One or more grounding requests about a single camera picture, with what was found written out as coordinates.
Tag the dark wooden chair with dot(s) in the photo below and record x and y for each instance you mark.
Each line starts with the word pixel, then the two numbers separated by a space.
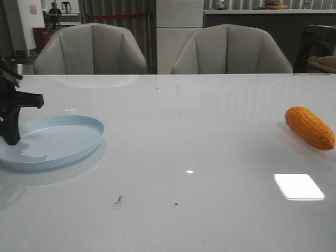
pixel 316 40

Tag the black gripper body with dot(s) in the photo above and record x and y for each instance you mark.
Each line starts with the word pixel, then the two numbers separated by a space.
pixel 12 99

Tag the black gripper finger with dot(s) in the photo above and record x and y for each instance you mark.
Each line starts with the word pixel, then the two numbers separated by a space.
pixel 9 125

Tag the orange plastic corn cob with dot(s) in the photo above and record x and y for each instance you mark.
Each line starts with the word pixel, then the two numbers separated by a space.
pixel 312 129

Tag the white cabinet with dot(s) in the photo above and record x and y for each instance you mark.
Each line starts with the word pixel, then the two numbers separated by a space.
pixel 175 20

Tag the dark grey counter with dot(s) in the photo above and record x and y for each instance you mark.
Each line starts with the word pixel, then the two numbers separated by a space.
pixel 286 27

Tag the left grey upholstered chair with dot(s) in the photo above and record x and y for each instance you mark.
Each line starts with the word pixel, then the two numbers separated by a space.
pixel 91 49

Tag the red barrier belt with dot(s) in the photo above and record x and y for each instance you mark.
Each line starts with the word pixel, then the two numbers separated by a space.
pixel 97 17

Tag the red trash bin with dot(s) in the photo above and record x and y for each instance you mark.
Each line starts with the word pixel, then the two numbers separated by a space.
pixel 41 37

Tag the right grey upholstered chair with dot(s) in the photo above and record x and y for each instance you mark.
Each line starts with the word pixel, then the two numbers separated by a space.
pixel 231 49

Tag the grey upholstered chair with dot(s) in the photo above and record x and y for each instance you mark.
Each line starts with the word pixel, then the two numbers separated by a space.
pixel 91 49
pixel 231 49

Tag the seated person in black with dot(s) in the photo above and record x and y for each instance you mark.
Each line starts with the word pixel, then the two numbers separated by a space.
pixel 54 14

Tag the fruit bowl on counter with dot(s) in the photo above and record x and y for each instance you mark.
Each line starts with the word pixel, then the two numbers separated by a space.
pixel 274 5

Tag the light blue round plate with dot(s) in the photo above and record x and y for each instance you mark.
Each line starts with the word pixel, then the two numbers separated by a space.
pixel 52 142

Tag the beige seat cushion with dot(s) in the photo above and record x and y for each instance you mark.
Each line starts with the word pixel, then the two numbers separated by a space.
pixel 325 63

